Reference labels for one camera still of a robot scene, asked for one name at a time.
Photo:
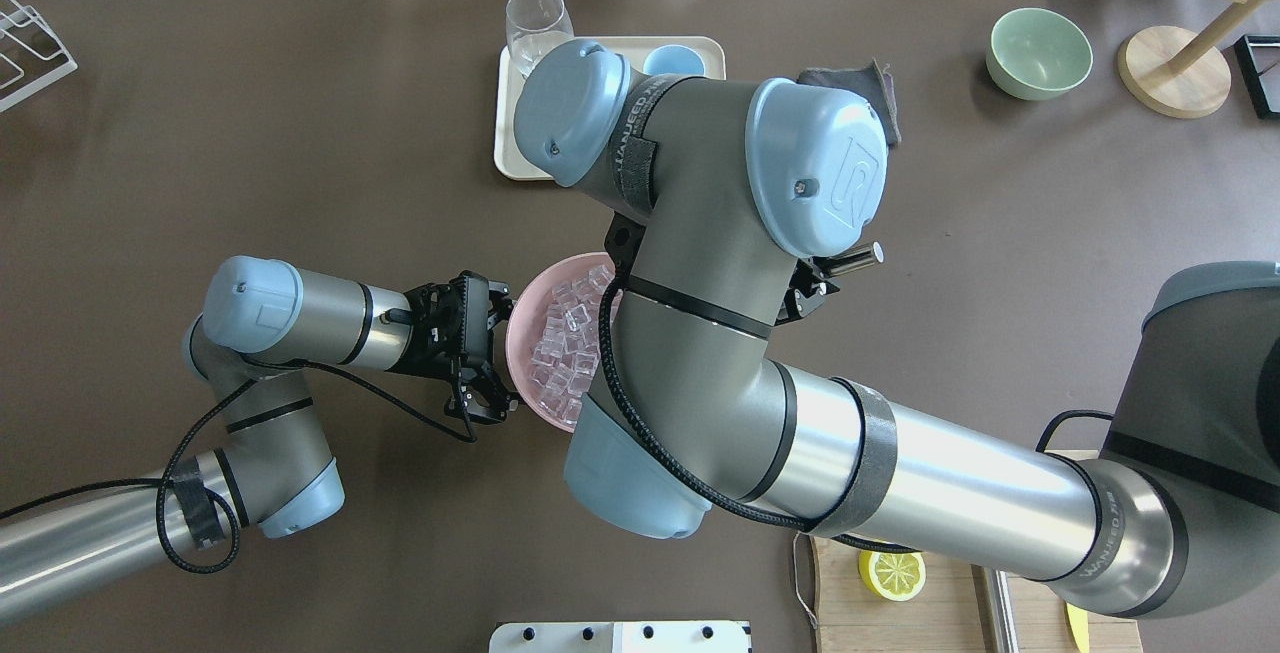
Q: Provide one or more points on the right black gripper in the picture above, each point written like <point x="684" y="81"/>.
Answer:
<point x="803" y="299"/>

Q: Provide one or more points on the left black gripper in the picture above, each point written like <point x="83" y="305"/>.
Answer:
<point x="432" y="350"/>

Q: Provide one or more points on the metal ice scoop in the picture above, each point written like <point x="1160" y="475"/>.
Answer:
<point x="854" y="259"/>

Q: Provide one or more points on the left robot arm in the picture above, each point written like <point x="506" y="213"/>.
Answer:
<point x="259" y="459"/>

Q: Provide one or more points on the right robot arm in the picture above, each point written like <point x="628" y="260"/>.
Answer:
<point x="1046" y="345"/>

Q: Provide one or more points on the pink bowl of ice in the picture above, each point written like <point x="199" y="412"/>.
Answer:
<point x="552" y="345"/>

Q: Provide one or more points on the blue plastic cup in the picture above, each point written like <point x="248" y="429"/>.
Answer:
<point x="674" y="59"/>

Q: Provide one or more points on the grey folded cloth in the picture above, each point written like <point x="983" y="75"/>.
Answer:
<point x="874" y="83"/>

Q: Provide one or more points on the half lemon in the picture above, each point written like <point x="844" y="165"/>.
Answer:
<point x="893" y="576"/>

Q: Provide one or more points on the green ceramic bowl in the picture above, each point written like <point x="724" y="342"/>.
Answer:
<point x="1037" y="54"/>

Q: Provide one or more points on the clear wine glass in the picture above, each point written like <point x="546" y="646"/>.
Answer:
<point x="533" y="29"/>

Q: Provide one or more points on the bamboo cutting board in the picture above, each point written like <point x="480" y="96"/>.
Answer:
<point x="948" y="616"/>

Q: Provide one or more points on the steel muddler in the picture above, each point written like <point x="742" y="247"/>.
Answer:
<point x="998" y="619"/>

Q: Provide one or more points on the yellow plastic knife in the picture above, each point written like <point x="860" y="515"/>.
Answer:
<point x="1078" y="627"/>

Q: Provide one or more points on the wooden stand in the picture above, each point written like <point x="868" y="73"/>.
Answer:
<point x="1179" y="72"/>

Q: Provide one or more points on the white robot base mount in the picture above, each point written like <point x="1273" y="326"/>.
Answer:
<point x="623" y="636"/>

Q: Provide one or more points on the black frame tray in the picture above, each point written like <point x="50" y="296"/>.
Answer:
<point x="1258" y="57"/>

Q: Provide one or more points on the white wire cup rack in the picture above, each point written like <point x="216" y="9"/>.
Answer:
<point x="32" y="54"/>

